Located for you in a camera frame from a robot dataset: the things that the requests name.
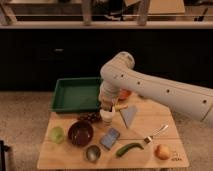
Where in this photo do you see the blue sponge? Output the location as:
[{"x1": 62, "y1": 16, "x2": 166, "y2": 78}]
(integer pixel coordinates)
[{"x1": 100, "y1": 128, "x2": 120, "y2": 150}]

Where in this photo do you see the green plastic tray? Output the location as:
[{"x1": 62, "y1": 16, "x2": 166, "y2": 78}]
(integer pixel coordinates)
[{"x1": 51, "y1": 77, "x2": 102, "y2": 113}]

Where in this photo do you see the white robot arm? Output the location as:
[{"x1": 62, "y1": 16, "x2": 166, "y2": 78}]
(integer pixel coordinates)
[{"x1": 99, "y1": 51, "x2": 213, "y2": 127}]

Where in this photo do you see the metal fork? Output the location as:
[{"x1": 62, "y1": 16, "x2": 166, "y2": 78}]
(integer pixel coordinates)
[{"x1": 144, "y1": 125, "x2": 168, "y2": 144}]

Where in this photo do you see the orange bowl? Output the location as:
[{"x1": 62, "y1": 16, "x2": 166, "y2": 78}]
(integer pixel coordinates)
[{"x1": 118, "y1": 89, "x2": 131, "y2": 100}]

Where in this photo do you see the green cucumber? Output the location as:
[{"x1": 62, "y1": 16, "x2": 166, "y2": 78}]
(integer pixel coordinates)
[{"x1": 116, "y1": 143, "x2": 144, "y2": 157}]

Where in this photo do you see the yellow banana piece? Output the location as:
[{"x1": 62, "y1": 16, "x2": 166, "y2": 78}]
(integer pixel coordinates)
[{"x1": 115, "y1": 105, "x2": 128, "y2": 111}]

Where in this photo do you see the orange fruit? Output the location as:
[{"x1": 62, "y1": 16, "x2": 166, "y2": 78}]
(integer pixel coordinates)
[{"x1": 155, "y1": 144, "x2": 171, "y2": 160}]

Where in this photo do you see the grey triangular cloth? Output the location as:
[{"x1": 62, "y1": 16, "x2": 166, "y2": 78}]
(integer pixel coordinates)
[{"x1": 120, "y1": 106, "x2": 137, "y2": 128}]

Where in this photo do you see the white cup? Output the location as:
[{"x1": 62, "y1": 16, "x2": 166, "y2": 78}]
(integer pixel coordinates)
[{"x1": 100, "y1": 109, "x2": 115, "y2": 123}]

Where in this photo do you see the small metal bowl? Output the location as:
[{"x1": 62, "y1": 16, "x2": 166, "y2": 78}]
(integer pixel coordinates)
[{"x1": 86, "y1": 145, "x2": 101, "y2": 162}]

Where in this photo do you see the green cup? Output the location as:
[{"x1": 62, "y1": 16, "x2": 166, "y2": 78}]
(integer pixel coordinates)
[{"x1": 49, "y1": 127, "x2": 64, "y2": 144}]

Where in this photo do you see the dark grapes bunch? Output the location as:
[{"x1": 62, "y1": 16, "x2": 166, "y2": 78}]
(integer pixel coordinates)
[{"x1": 78, "y1": 113, "x2": 101, "y2": 123}]

